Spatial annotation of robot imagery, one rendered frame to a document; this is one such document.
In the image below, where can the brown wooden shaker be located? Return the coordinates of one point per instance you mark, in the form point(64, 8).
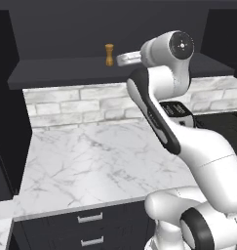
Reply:
point(109, 55)

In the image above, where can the dark grey open cabinet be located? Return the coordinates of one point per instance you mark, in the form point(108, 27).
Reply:
point(64, 73)

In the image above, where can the dark grey cabinet door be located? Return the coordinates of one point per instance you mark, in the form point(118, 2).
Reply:
point(222, 35)
point(9, 114)

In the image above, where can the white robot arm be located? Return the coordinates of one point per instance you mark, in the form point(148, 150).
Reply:
point(207, 162)

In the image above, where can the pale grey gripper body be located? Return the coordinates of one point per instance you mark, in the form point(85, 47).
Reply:
point(129, 59)

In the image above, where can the dark drawer front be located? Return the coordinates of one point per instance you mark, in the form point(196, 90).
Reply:
point(123, 239)
point(123, 213)

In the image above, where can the black hob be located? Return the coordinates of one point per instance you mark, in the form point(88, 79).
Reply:
point(225, 125)

